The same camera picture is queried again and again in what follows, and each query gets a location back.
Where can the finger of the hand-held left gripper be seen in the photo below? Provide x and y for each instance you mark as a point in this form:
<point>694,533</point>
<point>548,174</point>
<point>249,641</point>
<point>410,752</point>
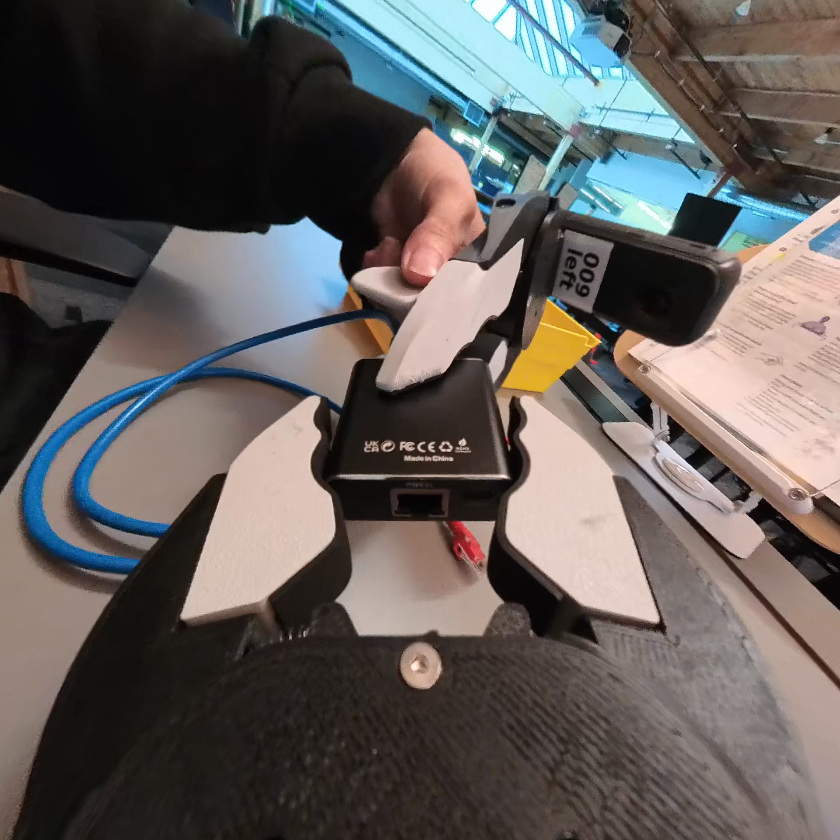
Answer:
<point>446,321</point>

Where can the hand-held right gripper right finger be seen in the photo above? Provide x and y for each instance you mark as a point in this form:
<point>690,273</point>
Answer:
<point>577,525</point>

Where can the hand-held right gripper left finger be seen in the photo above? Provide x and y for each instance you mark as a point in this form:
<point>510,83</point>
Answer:
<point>269,518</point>

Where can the black network adapter box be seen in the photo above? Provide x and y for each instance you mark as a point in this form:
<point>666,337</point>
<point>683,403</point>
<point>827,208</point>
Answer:
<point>420,420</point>

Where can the person's left forearm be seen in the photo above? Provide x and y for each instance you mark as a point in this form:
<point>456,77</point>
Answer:
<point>197,111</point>

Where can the grey desk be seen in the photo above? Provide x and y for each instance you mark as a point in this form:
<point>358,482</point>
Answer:
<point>197,315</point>

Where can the person's left hand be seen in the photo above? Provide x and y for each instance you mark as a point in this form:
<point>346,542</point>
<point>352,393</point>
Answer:
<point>426,210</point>

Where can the black monitor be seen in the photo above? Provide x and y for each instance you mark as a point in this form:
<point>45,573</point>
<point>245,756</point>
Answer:
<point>705,220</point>

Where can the instruction sheet on stand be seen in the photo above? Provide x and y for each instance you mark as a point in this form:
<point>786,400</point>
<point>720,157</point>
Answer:
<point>663,387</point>

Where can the yellow plastic bin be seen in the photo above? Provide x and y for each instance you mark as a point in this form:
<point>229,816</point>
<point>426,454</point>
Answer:
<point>558,341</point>

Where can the printed instruction sheet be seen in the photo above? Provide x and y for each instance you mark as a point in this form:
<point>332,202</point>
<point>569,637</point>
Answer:
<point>774,341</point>

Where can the ceiling projector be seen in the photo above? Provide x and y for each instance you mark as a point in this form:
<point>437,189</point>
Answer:
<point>598,33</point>

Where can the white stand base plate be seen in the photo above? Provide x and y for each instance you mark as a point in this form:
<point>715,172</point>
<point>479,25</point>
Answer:
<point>728,525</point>

